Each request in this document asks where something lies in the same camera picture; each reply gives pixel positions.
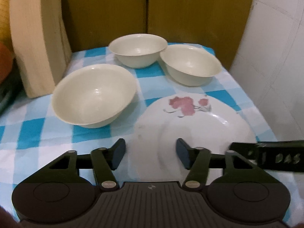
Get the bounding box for large plate red flowers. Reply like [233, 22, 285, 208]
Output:
[127, 93, 256, 183]

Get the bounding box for large cream bowl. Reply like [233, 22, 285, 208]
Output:
[51, 64, 137, 129]

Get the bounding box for steel pot with lid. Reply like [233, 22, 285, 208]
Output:
[0, 61, 24, 115]

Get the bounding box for wooden knife block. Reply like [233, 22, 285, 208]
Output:
[10, 0, 72, 98]

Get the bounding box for red apple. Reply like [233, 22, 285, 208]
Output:
[0, 43, 13, 84]

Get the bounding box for wooden cabinet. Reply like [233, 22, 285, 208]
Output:
[61, 0, 253, 68]

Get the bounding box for yellow pomelo in net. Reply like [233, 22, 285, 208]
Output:
[0, 0, 13, 51]

